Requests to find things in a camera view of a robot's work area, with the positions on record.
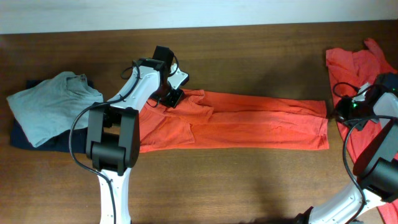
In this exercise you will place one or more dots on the red heathered t-shirt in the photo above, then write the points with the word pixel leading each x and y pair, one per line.
pixel 357 69

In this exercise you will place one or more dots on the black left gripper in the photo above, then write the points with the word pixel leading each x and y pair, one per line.
pixel 173 101

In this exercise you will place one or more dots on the dark navy folded garment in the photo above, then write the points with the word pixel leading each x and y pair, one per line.
pixel 57 143

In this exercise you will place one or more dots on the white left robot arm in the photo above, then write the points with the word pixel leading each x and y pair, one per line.
pixel 113 139

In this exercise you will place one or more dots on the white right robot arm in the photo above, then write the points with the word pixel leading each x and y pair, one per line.
pixel 373 177

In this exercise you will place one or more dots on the orange soccer print t-shirt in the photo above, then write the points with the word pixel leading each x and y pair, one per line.
pixel 210 120

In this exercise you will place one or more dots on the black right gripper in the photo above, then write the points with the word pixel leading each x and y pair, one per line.
pixel 341 107

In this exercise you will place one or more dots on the light grey folded t-shirt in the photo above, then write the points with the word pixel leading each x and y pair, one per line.
pixel 49 108

